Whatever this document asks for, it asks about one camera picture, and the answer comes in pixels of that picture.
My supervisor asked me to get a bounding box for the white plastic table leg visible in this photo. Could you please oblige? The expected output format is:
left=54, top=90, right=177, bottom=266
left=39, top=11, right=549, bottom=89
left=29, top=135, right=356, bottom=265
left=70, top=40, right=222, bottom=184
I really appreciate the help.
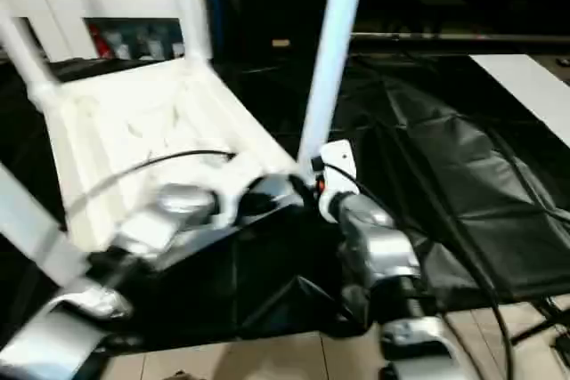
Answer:
left=0, top=19, right=61, bottom=101
left=168, top=0, right=213, bottom=69
left=0, top=161, right=88, bottom=287
left=293, top=0, right=371, bottom=176

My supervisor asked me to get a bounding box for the white plastic table top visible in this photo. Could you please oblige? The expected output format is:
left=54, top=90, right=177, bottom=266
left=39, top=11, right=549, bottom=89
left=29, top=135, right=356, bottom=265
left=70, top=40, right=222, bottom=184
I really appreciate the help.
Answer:
left=26, top=57, right=308, bottom=265

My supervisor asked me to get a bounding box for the black mat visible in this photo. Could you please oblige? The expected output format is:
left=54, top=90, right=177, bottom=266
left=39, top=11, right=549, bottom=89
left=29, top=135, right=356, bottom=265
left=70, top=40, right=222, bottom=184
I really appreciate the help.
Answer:
left=0, top=53, right=570, bottom=350

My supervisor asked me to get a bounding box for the red bottle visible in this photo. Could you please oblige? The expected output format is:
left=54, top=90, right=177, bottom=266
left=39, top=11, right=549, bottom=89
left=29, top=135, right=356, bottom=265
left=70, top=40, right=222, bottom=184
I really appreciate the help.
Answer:
left=91, top=28, right=106, bottom=59

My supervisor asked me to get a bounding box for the white flat board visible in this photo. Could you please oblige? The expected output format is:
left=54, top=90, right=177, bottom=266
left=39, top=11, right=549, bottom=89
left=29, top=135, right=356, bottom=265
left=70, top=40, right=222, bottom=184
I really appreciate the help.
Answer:
left=469, top=53, right=570, bottom=150

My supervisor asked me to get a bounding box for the black metal folding leg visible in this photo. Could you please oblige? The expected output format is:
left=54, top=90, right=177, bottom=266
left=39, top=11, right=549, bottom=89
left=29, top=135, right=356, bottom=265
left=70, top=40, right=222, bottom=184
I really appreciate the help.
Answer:
left=509, top=308, right=570, bottom=345

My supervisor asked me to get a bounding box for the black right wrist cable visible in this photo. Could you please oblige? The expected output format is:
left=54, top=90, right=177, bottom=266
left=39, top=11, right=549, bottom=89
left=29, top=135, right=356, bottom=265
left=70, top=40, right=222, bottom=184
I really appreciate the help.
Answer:
left=313, top=156, right=513, bottom=380

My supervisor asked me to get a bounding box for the grey metal rail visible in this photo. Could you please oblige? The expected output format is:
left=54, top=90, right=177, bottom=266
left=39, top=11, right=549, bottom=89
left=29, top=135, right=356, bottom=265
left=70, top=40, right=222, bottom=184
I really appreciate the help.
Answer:
left=351, top=31, right=570, bottom=43

